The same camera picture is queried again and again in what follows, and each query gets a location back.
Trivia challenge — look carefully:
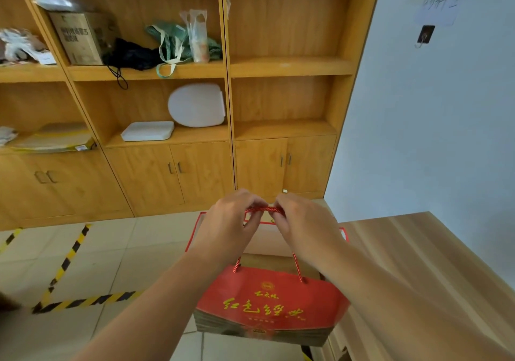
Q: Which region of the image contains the person's right hand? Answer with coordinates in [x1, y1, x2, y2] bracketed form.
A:
[273, 193, 347, 271]

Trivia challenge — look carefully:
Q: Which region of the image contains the person's left hand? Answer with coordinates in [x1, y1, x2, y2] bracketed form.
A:
[188, 189, 269, 270]

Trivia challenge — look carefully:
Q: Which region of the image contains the red paper gift bag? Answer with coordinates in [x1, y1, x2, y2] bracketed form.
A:
[185, 205, 351, 348]

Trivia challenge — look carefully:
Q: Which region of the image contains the person's left forearm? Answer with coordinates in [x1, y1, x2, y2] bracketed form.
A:
[72, 248, 228, 361]

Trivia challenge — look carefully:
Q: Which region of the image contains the person's right forearm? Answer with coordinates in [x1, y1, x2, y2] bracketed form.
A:
[312, 244, 515, 361]

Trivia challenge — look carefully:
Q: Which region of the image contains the wooden shelf cabinet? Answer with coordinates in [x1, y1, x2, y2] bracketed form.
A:
[0, 0, 385, 231]

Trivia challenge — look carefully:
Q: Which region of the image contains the white toilet seat lid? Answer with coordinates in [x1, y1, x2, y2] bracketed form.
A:
[167, 82, 227, 128]

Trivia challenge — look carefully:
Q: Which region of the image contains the white rectangular tray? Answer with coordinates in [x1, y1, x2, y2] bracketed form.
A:
[120, 121, 175, 142]

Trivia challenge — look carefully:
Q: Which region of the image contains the yellow black floor tape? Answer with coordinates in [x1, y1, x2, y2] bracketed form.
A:
[0, 228, 23, 254]
[32, 291, 142, 314]
[31, 223, 93, 314]

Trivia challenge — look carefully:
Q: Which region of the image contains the clear plastic bag with bottle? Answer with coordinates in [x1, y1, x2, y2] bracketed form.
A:
[179, 9, 211, 64]

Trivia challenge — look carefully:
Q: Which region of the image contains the green striped tote bag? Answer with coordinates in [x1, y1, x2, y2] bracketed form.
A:
[145, 20, 223, 79]

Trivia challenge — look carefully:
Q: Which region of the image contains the black cloth bag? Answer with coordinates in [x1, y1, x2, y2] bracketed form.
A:
[102, 38, 162, 90]

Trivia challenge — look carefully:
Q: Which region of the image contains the flat cardboard package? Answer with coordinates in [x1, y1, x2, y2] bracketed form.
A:
[7, 122, 97, 153]

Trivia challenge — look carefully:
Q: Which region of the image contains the brown cardboard box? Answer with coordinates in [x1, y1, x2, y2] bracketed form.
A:
[48, 10, 122, 66]

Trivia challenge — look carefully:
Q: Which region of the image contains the white crumpled paper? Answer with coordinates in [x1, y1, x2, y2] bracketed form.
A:
[0, 126, 19, 147]

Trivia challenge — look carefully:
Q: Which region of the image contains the pile of white plastic bags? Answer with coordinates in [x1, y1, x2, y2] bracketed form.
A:
[0, 28, 57, 67]

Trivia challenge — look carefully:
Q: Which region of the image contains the grey plastic bag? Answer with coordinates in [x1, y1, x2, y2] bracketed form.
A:
[34, 0, 87, 14]

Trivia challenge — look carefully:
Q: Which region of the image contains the black wall hook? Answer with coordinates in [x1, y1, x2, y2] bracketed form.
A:
[415, 25, 436, 49]

